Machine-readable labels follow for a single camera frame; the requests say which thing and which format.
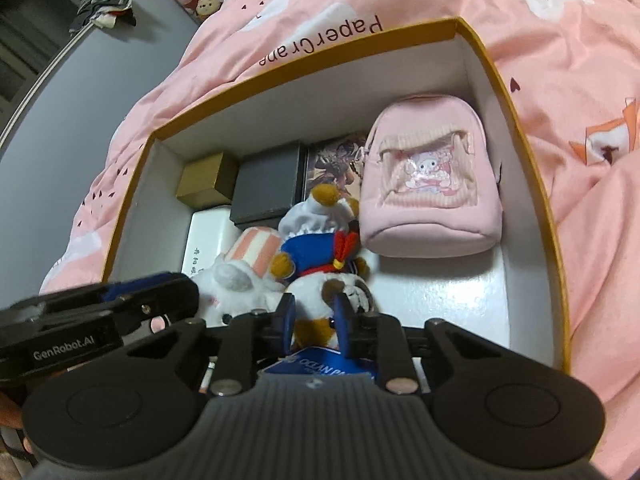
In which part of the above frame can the clothes pile on windowsill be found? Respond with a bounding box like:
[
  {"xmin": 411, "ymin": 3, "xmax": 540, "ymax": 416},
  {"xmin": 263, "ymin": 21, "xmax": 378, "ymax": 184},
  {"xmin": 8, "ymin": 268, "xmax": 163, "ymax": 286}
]
[{"xmin": 68, "ymin": 0, "xmax": 137, "ymax": 36}]

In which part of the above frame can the white rectangular box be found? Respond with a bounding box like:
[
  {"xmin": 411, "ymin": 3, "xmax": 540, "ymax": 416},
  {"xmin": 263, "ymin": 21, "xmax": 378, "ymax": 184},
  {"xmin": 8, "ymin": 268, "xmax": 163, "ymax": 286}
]
[{"xmin": 181, "ymin": 205, "xmax": 241, "ymax": 278}]

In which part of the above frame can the pink printed duvet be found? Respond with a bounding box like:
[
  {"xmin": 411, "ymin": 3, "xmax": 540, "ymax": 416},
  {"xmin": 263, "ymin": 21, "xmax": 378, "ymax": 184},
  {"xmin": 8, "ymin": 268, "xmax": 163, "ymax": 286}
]
[{"xmin": 42, "ymin": 0, "xmax": 639, "ymax": 479}]

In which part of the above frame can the sailor dog plush toy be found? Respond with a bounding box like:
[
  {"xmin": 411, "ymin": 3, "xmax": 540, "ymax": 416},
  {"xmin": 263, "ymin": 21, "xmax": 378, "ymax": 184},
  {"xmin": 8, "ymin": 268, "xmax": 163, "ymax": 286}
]
[{"xmin": 270, "ymin": 183, "xmax": 374, "ymax": 350}]

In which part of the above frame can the white pink striped plush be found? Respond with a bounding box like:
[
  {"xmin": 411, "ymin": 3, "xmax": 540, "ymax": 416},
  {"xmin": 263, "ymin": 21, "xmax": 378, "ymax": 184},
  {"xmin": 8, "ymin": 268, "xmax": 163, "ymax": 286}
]
[{"xmin": 192, "ymin": 226, "xmax": 284, "ymax": 327}]

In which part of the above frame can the grey textured box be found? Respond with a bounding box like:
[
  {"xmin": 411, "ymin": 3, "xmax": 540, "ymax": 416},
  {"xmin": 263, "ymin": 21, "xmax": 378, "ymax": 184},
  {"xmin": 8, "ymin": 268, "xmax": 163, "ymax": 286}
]
[{"xmin": 230, "ymin": 143, "xmax": 307, "ymax": 229}]

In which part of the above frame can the dark glass window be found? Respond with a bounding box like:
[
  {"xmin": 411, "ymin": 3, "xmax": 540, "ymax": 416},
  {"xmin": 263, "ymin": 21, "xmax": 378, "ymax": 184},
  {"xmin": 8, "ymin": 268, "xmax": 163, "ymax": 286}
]
[{"xmin": 0, "ymin": 0, "xmax": 80, "ymax": 125}]

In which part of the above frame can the large orange storage box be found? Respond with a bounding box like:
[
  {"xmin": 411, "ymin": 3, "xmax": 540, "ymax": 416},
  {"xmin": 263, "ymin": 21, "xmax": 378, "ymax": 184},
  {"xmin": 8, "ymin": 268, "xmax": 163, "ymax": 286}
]
[{"xmin": 102, "ymin": 18, "xmax": 570, "ymax": 370}]

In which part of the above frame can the blue ocean park tag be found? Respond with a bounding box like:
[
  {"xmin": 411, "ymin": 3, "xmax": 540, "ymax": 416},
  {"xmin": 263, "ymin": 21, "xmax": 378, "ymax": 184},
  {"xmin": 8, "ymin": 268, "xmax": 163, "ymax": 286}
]
[{"xmin": 262, "ymin": 347, "xmax": 378, "ymax": 378}]

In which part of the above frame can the small gold cardboard box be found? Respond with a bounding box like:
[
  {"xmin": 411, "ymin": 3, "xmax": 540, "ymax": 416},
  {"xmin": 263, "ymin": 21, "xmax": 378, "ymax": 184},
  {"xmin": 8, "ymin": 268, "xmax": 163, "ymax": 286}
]
[{"xmin": 176, "ymin": 152, "xmax": 239, "ymax": 210}]

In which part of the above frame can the anime picture card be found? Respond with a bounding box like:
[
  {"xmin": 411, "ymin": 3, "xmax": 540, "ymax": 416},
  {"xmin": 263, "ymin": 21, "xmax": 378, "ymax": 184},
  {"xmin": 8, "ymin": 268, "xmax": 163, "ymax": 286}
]
[{"xmin": 303, "ymin": 132, "xmax": 367, "ymax": 200}]

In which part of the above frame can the pink mini backpack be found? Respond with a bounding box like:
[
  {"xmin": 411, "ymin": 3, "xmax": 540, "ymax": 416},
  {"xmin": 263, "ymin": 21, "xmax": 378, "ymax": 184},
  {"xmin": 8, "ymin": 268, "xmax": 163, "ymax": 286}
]
[{"xmin": 359, "ymin": 94, "xmax": 502, "ymax": 258}]

